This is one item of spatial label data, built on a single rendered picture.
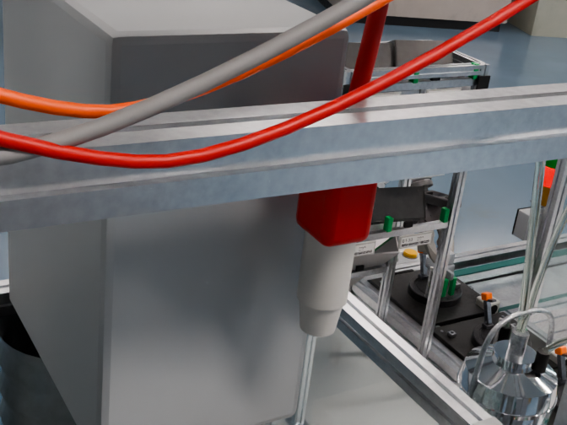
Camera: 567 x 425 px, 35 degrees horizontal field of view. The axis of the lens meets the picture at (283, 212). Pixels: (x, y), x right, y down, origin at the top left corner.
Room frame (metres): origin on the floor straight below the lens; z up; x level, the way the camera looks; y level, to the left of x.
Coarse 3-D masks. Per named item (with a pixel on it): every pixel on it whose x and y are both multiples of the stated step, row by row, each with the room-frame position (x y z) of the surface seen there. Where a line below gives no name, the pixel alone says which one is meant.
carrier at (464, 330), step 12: (504, 312) 2.00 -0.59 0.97; (456, 324) 1.92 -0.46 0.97; (468, 324) 1.92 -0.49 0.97; (480, 324) 1.93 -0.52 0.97; (492, 324) 1.89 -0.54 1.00; (516, 324) 1.95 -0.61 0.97; (444, 336) 1.85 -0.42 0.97; (456, 336) 1.86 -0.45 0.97; (468, 336) 1.86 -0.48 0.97; (480, 336) 1.84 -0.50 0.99; (504, 336) 1.83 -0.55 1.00; (456, 348) 1.80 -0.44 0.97; (468, 348) 1.81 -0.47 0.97; (552, 360) 1.80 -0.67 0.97
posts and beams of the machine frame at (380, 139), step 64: (0, 128) 0.47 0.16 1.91; (64, 128) 0.48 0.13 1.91; (128, 128) 0.50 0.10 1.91; (192, 128) 0.51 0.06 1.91; (256, 128) 0.52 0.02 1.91; (320, 128) 0.54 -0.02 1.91; (384, 128) 0.56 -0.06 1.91; (448, 128) 0.59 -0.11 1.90; (512, 128) 0.63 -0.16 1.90; (0, 192) 0.44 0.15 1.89; (64, 192) 0.45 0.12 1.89; (128, 192) 0.47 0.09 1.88; (192, 192) 0.49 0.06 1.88; (256, 192) 0.51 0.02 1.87
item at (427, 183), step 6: (426, 180) 2.15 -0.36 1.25; (426, 186) 2.17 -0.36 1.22; (426, 204) 2.11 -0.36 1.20; (426, 210) 2.10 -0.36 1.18; (432, 210) 2.11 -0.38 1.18; (438, 210) 2.12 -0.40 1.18; (426, 216) 2.09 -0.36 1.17; (432, 216) 2.10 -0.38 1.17; (438, 216) 2.11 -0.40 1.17; (414, 222) 2.12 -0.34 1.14
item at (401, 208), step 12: (384, 192) 1.76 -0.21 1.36; (396, 192) 1.77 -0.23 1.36; (408, 192) 1.78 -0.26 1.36; (420, 192) 1.79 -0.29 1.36; (384, 204) 1.75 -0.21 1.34; (396, 204) 1.76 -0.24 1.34; (408, 204) 1.77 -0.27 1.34; (420, 204) 1.78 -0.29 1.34; (372, 216) 1.73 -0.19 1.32; (384, 216) 1.74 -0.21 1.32; (396, 216) 1.75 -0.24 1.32; (408, 216) 1.76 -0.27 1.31; (420, 216) 1.77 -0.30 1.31
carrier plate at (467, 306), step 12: (396, 276) 2.13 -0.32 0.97; (408, 276) 2.14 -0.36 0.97; (396, 288) 2.06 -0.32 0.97; (468, 288) 2.11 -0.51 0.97; (396, 300) 2.00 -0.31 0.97; (408, 300) 2.01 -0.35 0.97; (468, 300) 2.04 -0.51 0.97; (408, 312) 1.95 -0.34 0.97; (420, 312) 1.95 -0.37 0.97; (444, 312) 1.97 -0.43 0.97; (456, 312) 1.98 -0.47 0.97; (468, 312) 1.98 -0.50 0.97; (480, 312) 1.99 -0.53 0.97; (420, 324) 1.91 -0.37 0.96; (444, 324) 1.92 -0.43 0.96
